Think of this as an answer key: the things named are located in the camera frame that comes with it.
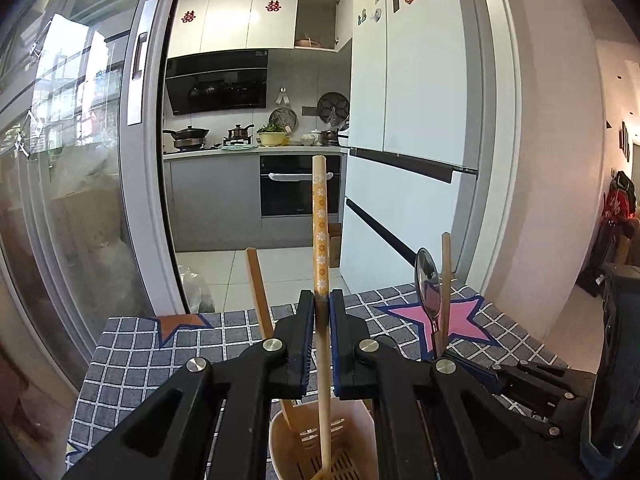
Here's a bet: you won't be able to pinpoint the yellow bowl of greens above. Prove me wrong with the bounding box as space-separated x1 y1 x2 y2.
256 124 291 147

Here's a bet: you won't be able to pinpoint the round patterned plate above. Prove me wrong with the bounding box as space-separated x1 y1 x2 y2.
270 107 299 132

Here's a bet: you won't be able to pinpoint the grey kitchen base cabinets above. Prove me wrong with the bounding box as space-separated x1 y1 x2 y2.
162 146 348 251

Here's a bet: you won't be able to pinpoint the grey checked star tablecloth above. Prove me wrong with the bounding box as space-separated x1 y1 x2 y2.
65 285 571 480

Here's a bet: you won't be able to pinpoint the black range hood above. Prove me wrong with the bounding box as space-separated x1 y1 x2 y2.
165 50 269 117

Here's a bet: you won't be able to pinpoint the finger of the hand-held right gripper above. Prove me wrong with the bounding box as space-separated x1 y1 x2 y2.
442 349 598 438

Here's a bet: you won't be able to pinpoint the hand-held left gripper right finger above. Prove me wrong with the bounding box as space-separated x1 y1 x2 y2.
329 288 581 480

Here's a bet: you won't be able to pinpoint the white refrigerator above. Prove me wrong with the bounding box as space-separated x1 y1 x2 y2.
339 0 482 297

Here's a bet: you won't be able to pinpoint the black wok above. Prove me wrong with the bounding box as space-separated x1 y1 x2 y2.
162 125 211 152

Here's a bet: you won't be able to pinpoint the cardboard box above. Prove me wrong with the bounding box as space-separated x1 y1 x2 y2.
326 222 344 269

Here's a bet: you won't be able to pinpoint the wooden chopstick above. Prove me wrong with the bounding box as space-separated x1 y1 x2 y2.
434 231 453 361

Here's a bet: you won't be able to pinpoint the orange floral chopstick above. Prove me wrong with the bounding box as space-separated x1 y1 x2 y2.
311 154 335 480

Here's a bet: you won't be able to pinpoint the black built-in oven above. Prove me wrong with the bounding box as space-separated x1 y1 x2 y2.
259 154 344 219

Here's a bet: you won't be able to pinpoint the sliding glass door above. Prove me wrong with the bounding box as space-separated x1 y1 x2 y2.
0 0 193 376

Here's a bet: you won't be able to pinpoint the plain wooden spatula handle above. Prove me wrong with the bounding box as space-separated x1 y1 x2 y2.
244 247 306 441

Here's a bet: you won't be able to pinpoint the beige plastic utensil holder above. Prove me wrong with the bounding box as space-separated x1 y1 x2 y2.
268 400 377 480

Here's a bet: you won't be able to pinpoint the dark grey spoon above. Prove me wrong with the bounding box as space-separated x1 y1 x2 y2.
415 247 443 361

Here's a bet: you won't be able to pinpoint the clear plastic bag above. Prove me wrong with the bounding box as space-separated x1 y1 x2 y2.
179 264 217 314

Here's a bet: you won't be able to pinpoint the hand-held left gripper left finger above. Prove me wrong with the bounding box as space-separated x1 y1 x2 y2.
62 289 317 480

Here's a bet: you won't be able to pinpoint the round hanging steamer rack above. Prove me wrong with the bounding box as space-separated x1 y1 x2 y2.
317 92 350 124

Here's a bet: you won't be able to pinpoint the white wall cabinets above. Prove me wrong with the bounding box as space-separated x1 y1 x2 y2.
169 0 301 57

